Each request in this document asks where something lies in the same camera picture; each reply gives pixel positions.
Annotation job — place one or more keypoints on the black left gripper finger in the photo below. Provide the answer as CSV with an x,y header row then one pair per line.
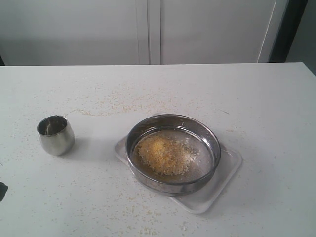
x,y
3,190

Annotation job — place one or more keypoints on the stainless steel cup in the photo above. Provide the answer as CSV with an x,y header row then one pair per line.
x,y
56,135

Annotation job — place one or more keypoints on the yellow grain mixture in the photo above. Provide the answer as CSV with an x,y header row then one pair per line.
x,y
165,155

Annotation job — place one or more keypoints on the round steel mesh sieve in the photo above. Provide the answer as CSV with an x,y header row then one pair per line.
x,y
195,134

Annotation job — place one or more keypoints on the white cabinet doors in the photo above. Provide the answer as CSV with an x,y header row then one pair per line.
x,y
126,32

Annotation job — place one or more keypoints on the white plastic tray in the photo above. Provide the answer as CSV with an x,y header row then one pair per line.
x,y
201,200

